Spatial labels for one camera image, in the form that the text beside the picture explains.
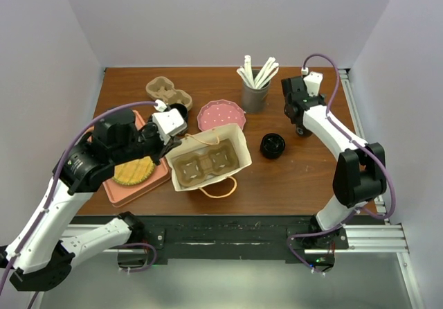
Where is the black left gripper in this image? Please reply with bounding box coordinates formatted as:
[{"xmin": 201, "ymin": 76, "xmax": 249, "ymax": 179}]
[{"xmin": 112, "ymin": 114, "xmax": 183, "ymax": 165}]

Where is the stack of black cups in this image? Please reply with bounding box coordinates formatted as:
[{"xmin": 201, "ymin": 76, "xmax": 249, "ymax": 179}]
[{"xmin": 169, "ymin": 103, "xmax": 189, "ymax": 134}]

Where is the beige cardboard cup carrier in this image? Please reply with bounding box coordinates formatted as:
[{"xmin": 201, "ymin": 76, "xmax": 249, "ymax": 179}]
[{"xmin": 172, "ymin": 144, "xmax": 239, "ymax": 188}]

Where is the beige paper takeout bag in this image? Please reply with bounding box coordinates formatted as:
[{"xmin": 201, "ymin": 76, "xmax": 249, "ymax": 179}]
[{"xmin": 165, "ymin": 124, "xmax": 252, "ymax": 199}]

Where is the black takeout coffee cup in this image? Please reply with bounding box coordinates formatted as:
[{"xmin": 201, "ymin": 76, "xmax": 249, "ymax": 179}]
[{"xmin": 296, "ymin": 125, "xmax": 312, "ymax": 137}]

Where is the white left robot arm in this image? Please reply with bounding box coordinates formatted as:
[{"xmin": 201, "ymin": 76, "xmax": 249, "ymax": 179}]
[{"xmin": 1, "ymin": 107, "xmax": 187, "ymax": 292}]

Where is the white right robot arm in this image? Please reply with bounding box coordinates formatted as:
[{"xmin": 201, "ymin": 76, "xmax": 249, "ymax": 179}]
[{"xmin": 281, "ymin": 76, "xmax": 387, "ymax": 249}]

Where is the yellow green woven coaster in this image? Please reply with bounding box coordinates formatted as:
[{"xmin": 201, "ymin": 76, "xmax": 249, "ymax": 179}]
[{"xmin": 112, "ymin": 157, "xmax": 156, "ymax": 186}]

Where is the white paper straw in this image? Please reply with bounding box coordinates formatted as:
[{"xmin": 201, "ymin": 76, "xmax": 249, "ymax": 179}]
[
  {"xmin": 236, "ymin": 67, "xmax": 255, "ymax": 89},
  {"xmin": 244, "ymin": 55, "xmax": 255, "ymax": 89},
  {"xmin": 253, "ymin": 57, "xmax": 279, "ymax": 89}
]

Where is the grey straw holder cup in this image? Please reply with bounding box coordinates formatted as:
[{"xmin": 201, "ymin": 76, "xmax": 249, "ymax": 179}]
[{"xmin": 241, "ymin": 82, "xmax": 271, "ymax": 114}]

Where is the salmon pink tray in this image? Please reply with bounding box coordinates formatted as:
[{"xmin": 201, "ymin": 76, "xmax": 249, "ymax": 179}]
[{"xmin": 86, "ymin": 110, "xmax": 172, "ymax": 209}]

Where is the pink polka dot plate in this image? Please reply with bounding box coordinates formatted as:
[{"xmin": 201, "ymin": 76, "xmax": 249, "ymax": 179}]
[{"xmin": 197, "ymin": 99, "xmax": 246, "ymax": 132}]

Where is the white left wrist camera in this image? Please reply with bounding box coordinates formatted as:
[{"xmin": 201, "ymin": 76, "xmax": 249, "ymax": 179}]
[{"xmin": 152, "ymin": 99, "xmax": 187, "ymax": 145}]

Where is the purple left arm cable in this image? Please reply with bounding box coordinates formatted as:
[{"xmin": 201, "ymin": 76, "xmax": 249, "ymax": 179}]
[{"xmin": 0, "ymin": 100, "xmax": 163, "ymax": 309}]

